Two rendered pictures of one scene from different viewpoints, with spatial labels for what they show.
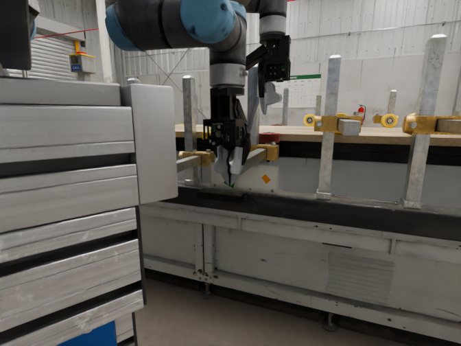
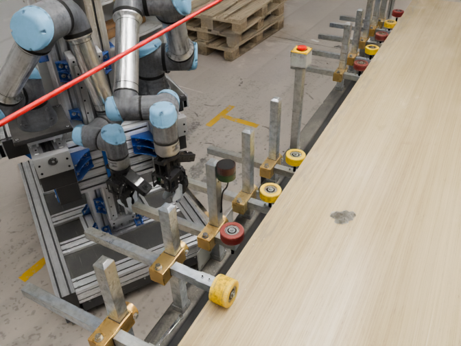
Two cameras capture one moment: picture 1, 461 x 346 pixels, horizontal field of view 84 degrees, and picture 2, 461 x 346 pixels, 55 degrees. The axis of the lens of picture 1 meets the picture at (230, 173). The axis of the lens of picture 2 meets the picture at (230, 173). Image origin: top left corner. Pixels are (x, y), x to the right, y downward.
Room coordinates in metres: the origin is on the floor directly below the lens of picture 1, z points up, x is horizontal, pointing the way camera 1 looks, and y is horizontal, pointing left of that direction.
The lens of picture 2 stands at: (1.15, -1.19, 1.95)
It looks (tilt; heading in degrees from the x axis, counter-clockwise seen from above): 37 degrees down; 99
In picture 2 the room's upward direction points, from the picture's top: 2 degrees counter-clockwise
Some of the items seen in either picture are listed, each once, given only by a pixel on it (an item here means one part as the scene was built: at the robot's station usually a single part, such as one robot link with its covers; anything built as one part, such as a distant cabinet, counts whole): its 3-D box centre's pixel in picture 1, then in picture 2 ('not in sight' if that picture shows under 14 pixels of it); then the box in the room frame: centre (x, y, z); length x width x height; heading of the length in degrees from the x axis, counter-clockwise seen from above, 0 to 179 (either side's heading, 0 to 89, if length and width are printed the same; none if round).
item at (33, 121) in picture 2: not in sight; (35, 111); (0.14, 0.24, 1.09); 0.15 x 0.15 x 0.10
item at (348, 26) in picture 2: not in sight; (342, 63); (1.43, 1.33, 0.86); 0.04 x 0.04 x 0.48; 70
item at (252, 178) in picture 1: (242, 178); (215, 239); (0.91, -0.04, 0.75); 0.26 x 0.01 x 0.10; 70
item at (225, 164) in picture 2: not in sight; (226, 191); (0.96, -0.10, 1.03); 0.06 x 0.06 x 0.22; 70
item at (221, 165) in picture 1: (221, 166); (129, 198); (0.57, 0.02, 0.86); 0.06 x 0.03 x 0.09; 160
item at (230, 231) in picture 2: (268, 146); (232, 241); (0.98, -0.15, 0.85); 0.08 x 0.08 x 0.11
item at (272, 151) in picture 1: (258, 151); (214, 231); (0.91, -0.10, 0.85); 0.14 x 0.06 x 0.05; 70
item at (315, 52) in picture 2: not in sight; (338, 56); (1.42, 1.56, 0.81); 0.44 x 0.03 x 0.04; 160
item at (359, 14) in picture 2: not in sight; (355, 47); (1.52, 1.56, 0.87); 0.04 x 0.04 x 0.48; 70
